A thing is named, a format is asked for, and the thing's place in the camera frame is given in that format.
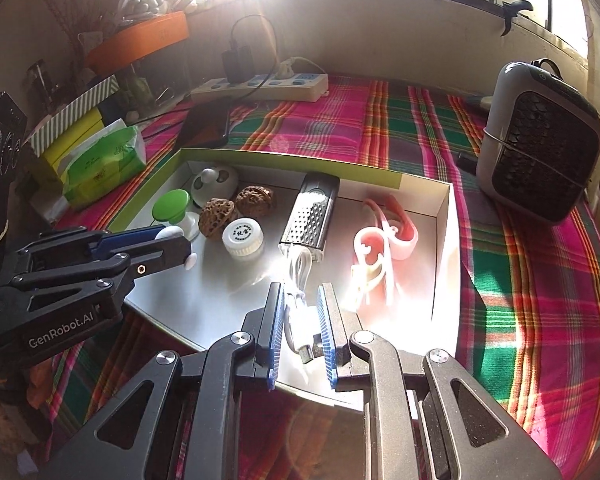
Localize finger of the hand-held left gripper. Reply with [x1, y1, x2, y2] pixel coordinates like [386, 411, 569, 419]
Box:
[17, 225, 167, 273]
[0, 236, 192, 311]

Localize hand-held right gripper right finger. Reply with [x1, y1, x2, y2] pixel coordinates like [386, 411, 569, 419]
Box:
[316, 282, 563, 480]

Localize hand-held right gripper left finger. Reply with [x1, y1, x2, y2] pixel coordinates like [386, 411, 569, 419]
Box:
[42, 281, 287, 480]

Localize white usb cable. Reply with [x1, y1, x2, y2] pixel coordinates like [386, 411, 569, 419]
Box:
[280, 247, 326, 365]

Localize green top white massager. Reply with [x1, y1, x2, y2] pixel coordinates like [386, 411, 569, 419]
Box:
[151, 189, 201, 268]

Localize brown walnut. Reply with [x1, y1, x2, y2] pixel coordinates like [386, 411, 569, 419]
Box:
[235, 185, 276, 220]
[198, 198, 238, 241]

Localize small white jar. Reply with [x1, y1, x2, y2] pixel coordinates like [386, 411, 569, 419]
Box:
[222, 219, 263, 261]

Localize pink white folding clip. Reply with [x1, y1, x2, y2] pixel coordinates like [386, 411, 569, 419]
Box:
[352, 227, 398, 308]

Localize grey white panda massager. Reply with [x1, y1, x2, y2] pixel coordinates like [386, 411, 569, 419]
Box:
[190, 165, 238, 208]

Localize green white cardboard box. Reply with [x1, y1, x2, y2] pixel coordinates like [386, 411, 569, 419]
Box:
[112, 147, 463, 411]

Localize black bike light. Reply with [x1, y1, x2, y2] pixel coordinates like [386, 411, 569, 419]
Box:
[278, 172, 341, 263]

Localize pink silicone strap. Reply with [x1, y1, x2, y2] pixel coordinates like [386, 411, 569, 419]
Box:
[362, 195, 420, 261]

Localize green tissue pack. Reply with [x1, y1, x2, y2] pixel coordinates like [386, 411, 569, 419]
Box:
[62, 120, 148, 211]

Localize yellow cardboard box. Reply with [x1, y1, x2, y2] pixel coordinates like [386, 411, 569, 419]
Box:
[32, 107, 106, 186]

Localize black smartphone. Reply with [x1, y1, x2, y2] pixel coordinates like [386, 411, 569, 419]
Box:
[172, 105, 231, 148]

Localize grey striped box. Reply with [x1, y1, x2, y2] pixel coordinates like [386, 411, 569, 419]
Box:
[25, 75, 121, 156]

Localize dark patterned object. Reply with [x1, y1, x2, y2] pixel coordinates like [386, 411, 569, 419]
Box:
[0, 92, 28, 281]

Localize plaid tablecloth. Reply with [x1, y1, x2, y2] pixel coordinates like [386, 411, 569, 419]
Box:
[45, 72, 600, 480]

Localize orange tray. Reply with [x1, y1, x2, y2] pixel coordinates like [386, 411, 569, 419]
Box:
[85, 10, 190, 73]

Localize black charger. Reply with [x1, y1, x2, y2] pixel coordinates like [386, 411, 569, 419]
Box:
[222, 45, 253, 83]

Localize white power strip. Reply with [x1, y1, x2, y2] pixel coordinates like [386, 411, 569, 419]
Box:
[190, 72, 329, 106]

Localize dried flower branches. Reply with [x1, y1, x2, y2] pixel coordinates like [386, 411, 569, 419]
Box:
[40, 0, 111, 56]

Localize small white black heater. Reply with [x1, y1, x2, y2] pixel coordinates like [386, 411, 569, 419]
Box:
[477, 59, 600, 225]

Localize black window hook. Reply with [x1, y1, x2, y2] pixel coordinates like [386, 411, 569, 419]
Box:
[500, 1, 533, 36]

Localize black charger cable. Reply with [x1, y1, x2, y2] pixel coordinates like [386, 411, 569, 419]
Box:
[230, 14, 282, 92]

